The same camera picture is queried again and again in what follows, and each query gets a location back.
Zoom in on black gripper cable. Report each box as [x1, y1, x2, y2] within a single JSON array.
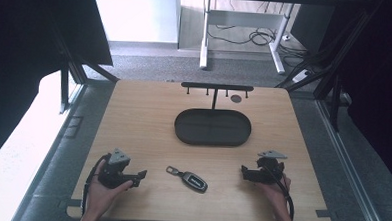
[[80, 152, 112, 219], [268, 167, 298, 221]]

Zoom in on black metal stand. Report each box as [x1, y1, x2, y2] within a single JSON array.
[[272, 0, 387, 135], [48, 20, 123, 117]]

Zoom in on white power strip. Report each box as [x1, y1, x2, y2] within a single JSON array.
[[290, 69, 313, 86]]

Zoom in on black key rack with tray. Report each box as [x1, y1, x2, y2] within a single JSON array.
[[172, 81, 255, 149]]

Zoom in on person's left hand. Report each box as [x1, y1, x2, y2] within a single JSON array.
[[84, 165, 134, 220]]

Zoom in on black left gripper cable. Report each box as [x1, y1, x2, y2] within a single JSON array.
[[80, 152, 112, 219]]

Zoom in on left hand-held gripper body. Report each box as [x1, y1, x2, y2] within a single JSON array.
[[96, 147, 137, 191]]

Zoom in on white desk frame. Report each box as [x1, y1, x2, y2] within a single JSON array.
[[198, 0, 296, 76]]

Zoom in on black car key fob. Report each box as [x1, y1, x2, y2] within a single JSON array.
[[164, 165, 210, 195]]

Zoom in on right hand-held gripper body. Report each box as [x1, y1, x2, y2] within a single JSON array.
[[255, 149, 288, 186]]

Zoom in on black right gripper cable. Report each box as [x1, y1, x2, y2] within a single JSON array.
[[268, 167, 298, 221]]

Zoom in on black floor cables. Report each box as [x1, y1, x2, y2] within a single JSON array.
[[205, 0, 312, 68]]

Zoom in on aluminium floor rail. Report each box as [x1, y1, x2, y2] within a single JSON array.
[[310, 98, 392, 221]]

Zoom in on grey floor outlet cover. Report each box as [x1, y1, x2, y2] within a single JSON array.
[[63, 115, 85, 141]]

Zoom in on black curtain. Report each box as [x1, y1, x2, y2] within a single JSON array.
[[309, 0, 392, 183], [0, 0, 117, 178]]

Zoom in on person's right hand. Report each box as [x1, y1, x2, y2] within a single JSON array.
[[256, 172, 293, 213]]

